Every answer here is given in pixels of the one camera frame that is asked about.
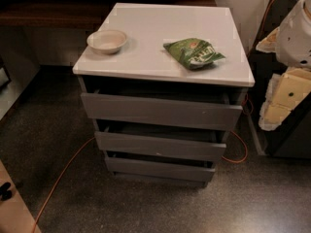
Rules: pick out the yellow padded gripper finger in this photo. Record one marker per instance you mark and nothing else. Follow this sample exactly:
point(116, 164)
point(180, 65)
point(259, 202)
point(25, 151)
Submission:
point(284, 93)
point(268, 44)

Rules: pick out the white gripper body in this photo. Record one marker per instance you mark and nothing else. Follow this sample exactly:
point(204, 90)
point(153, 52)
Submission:
point(295, 41)

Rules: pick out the green jalapeno chip bag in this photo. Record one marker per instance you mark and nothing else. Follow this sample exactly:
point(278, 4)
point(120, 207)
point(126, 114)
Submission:
point(193, 53)

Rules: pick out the grey top drawer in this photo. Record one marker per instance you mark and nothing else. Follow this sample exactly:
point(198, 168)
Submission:
point(161, 111)

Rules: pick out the grey drawer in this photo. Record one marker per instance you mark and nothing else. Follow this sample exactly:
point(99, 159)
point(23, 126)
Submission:
point(160, 167)
point(161, 111)
point(161, 141)

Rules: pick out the grey drawer cabinet white top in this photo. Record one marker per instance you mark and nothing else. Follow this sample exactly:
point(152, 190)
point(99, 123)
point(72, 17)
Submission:
point(143, 68)

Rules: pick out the grey bottom drawer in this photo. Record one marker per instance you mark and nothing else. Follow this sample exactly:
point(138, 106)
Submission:
point(160, 167)

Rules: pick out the grey middle drawer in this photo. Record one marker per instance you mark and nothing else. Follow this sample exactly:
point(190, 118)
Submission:
point(161, 141)

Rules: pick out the white paper bowl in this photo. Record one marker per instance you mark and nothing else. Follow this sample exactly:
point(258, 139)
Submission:
point(107, 41)

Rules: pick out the dark wooden shelf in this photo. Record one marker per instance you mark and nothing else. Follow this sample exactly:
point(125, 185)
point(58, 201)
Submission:
point(77, 14)

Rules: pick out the light wooden board corner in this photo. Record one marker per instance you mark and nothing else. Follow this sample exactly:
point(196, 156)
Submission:
point(14, 214)

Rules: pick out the black object on wood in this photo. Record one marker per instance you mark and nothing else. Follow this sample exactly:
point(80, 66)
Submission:
point(5, 193)

